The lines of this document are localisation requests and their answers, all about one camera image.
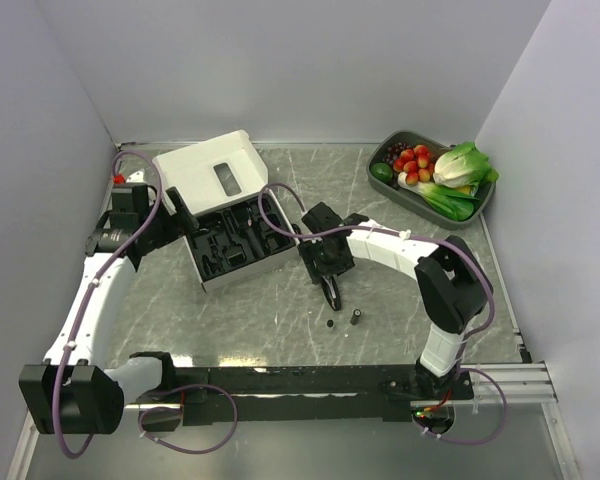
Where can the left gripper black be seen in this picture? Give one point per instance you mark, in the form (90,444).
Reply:
(178,223)

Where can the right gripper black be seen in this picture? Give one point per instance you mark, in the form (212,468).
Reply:
(309,250)

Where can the black silver hair trimmer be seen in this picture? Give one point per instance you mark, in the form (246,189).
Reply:
(331,292)

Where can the white box with black tray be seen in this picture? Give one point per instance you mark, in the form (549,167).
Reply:
(219,180)

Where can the black cylindrical trimmer attachment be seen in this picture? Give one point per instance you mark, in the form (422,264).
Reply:
(355,317)

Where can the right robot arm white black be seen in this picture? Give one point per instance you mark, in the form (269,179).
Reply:
(452,285)

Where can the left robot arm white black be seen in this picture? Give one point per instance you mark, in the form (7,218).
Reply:
(71,391)

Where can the dark grey food tray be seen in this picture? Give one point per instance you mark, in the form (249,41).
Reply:
(414,202)

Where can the green avocado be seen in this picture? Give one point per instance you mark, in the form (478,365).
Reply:
(382,172)

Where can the dark purple grapes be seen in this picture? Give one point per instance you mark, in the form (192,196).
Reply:
(394,152)

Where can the red strawberries cluster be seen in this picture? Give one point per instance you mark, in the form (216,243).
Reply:
(415,165)

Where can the bok choy vegetable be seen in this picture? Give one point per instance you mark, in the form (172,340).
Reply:
(450,203)

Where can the green white cabbage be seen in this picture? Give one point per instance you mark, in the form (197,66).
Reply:
(464,165)

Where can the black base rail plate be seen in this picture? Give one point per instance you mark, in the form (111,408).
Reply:
(220,394)

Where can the aluminium profile rail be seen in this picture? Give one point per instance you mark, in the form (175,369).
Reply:
(521,383)

